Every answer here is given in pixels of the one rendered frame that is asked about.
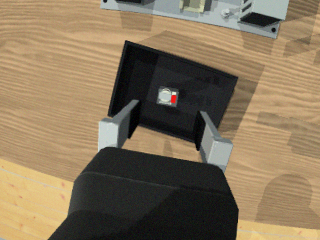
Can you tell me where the grey panel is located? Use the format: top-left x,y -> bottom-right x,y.
100,0 -> 289,39

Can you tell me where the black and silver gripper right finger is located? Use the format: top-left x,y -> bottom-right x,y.
192,111 -> 234,173

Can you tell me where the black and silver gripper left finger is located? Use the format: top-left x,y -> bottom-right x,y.
98,99 -> 142,152

